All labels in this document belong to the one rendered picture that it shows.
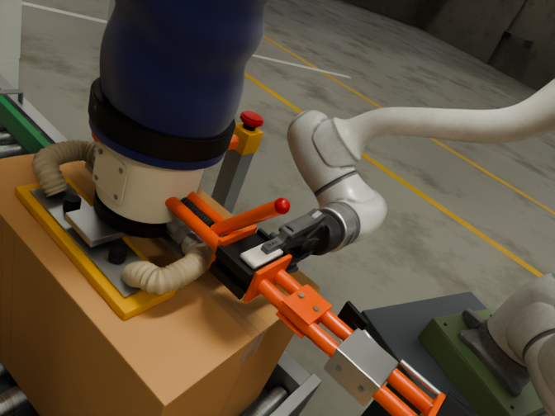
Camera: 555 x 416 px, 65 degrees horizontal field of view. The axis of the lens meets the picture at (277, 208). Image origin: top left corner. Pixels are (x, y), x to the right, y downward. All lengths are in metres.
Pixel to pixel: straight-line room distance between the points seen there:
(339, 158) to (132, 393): 0.54
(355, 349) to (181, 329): 0.27
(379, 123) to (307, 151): 0.15
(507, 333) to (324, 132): 0.65
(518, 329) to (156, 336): 0.81
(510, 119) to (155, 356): 0.70
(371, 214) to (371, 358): 0.35
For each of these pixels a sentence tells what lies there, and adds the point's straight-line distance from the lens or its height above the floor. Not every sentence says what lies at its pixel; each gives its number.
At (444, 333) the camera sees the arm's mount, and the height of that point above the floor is 0.83.
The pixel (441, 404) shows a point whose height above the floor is 1.10.
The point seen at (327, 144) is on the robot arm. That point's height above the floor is 1.19.
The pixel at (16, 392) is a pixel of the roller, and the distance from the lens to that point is 1.11.
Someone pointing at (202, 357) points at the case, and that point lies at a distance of 0.69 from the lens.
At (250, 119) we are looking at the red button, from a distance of 1.24.
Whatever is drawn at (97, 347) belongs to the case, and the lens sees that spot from 0.72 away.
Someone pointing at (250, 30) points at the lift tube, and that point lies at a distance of 0.62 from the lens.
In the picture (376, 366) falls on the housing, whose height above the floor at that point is 1.09.
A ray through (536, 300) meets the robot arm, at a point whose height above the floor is 1.03.
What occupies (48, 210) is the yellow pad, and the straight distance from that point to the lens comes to 0.84.
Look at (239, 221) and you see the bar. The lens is 0.64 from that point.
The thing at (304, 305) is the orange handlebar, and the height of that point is 1.09.
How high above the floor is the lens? 1.49
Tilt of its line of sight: 31 degrees down
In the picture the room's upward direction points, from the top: 24 degrees clockwise
